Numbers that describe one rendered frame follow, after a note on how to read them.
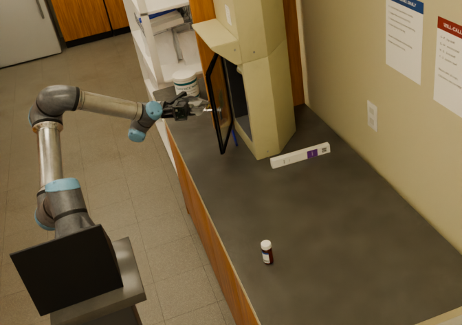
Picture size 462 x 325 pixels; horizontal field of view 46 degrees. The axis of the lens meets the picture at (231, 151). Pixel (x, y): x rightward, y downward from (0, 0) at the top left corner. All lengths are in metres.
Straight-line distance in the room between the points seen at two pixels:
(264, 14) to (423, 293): 1.16
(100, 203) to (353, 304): 2.64
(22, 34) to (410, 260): 5.94
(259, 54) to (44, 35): 5.15
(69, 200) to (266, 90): 0.91
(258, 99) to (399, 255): 0.85
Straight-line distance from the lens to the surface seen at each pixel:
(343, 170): 2.29
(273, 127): 2.36
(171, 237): 3.57
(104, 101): 2.19
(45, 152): 2.16
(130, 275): 2.00
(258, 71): 2.22
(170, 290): 3.23
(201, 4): 2.46
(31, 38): 7.14
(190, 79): 2.96
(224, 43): 2.14
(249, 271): 1.89
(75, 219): 1.90
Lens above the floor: 2.28
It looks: 32 degrees down
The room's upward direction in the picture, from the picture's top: 10 degrees counter-clockwise
